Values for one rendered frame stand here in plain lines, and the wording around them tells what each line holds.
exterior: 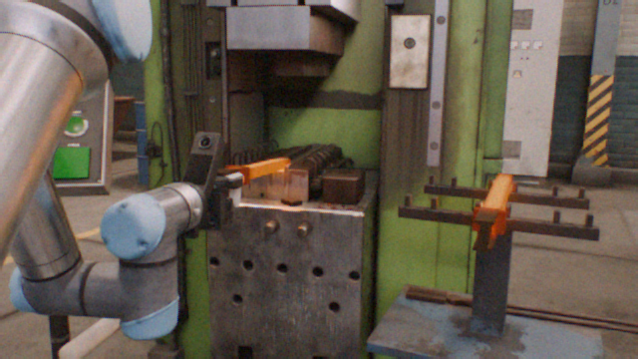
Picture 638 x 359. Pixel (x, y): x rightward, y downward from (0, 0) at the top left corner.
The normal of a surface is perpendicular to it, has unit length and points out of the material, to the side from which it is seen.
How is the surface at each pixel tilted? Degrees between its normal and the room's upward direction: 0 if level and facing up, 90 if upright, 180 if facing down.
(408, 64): 90
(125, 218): 89
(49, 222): 100
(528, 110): 90
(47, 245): 106
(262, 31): 90
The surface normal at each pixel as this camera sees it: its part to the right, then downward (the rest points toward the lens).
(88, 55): 0.66, 0.55
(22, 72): 0.59, -0.42
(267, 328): -0.22, 0.18
